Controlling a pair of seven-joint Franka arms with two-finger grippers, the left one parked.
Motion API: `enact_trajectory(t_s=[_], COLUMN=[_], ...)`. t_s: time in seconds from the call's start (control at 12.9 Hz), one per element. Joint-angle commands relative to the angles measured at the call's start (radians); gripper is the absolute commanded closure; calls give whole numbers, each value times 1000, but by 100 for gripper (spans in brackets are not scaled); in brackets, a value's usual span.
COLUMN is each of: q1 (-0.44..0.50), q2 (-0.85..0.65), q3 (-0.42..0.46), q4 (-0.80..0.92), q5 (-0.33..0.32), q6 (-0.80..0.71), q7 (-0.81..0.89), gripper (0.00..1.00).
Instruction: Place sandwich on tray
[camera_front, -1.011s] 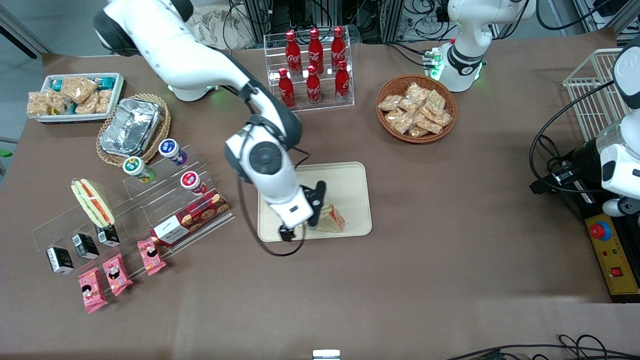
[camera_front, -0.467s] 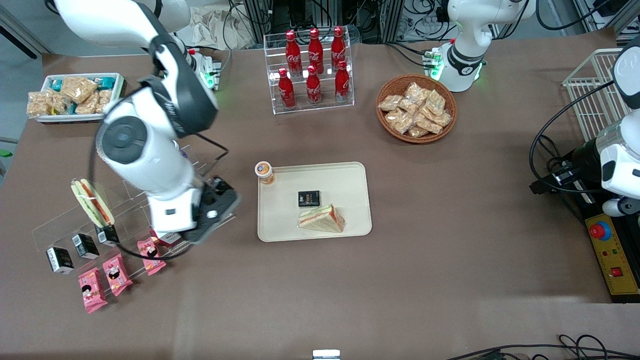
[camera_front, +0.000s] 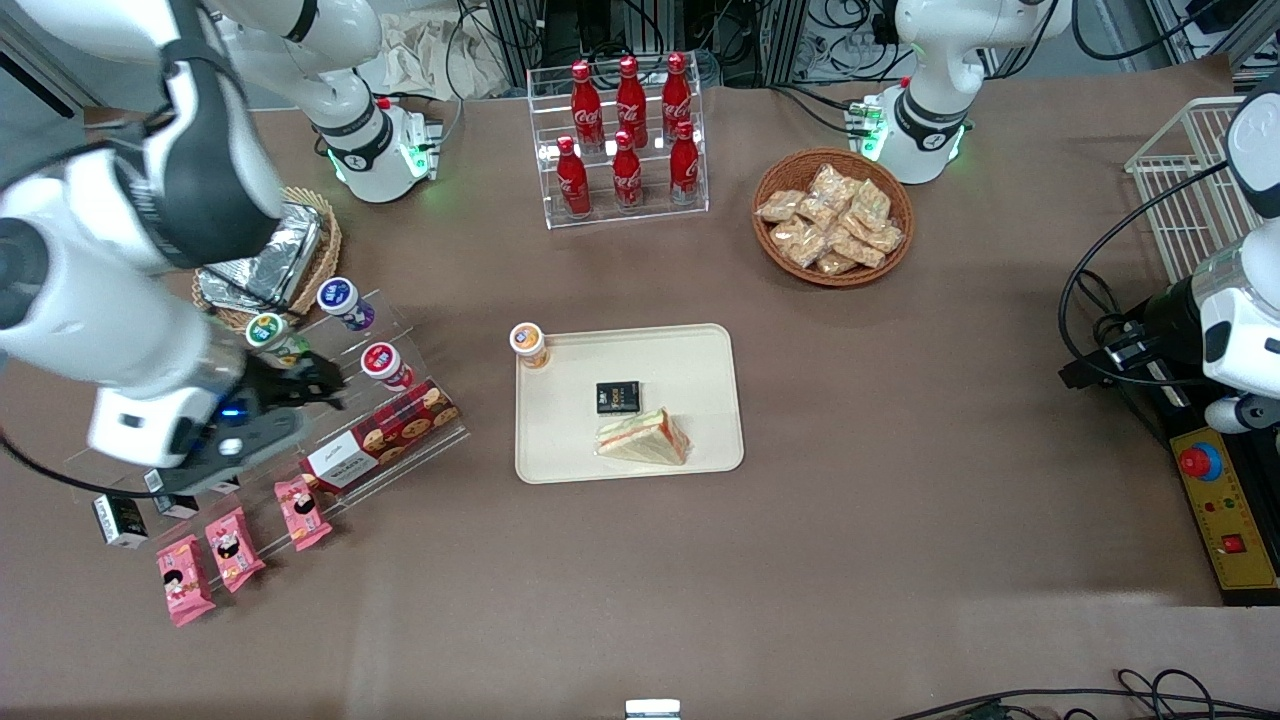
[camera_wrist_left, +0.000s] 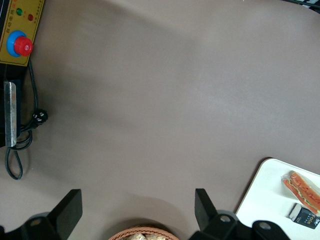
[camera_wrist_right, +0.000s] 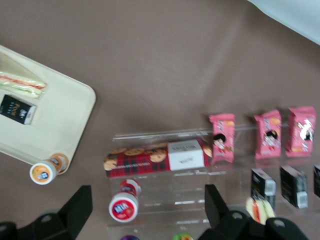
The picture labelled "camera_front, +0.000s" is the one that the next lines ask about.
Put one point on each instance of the triangle sandwich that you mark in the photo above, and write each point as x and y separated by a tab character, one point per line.
645	440

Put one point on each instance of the pink snack pack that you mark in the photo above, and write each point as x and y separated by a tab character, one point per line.
303	512
234	548
184	580

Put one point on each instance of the orange lid drink cup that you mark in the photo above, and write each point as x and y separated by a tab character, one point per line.
528	342

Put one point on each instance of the small white block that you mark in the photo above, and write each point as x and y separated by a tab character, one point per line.
652	709

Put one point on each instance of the beige plastic tray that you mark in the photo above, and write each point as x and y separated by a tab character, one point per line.
690	370

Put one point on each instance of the clear acrylic bottle rack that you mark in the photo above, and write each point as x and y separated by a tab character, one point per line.
620	215

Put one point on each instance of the small black white carton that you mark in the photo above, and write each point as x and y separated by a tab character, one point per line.
226	486
122	520
178	506

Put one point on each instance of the clear wrapped snack packet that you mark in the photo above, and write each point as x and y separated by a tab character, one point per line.
800	242
871	204
836	264
780	206
818	213
886	238
860	250
834	184

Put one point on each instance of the silver foil container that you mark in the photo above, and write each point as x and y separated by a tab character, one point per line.
292	262

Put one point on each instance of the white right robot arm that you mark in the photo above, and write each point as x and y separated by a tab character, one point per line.
110	300

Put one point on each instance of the red cola bottle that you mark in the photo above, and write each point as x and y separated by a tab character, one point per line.
676	92
586	100
627	178
685	168
573	182
631	95

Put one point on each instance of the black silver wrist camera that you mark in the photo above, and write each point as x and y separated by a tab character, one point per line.
1128	350

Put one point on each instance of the small black box gold print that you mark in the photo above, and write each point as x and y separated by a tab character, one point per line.
619	397

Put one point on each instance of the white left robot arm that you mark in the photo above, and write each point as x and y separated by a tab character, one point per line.
930	120

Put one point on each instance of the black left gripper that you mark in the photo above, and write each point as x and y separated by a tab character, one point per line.
1163	312

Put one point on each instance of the oval light wicker basket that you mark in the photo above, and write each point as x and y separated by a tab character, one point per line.
328	262

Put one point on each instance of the yellow emergency stop box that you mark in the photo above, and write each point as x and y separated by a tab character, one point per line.
1235	520

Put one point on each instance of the beige cloth bag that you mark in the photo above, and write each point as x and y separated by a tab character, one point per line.
430	60

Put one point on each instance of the aluminium frame rack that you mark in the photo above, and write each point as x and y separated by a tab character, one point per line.
600	30

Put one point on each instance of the round brown wicker basket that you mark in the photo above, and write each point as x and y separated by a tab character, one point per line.
770	255

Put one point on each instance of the red cookie box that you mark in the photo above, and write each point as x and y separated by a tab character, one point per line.
385	435

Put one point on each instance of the clear acrylic stepped display stand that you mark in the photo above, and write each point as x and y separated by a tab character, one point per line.
420	445

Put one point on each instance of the red lid yogurt cup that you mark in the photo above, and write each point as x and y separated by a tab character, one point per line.
382	360

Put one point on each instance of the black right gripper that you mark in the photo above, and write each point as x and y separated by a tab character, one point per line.
272	389

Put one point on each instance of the green lid yogurt cup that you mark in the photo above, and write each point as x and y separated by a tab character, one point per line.
266	330

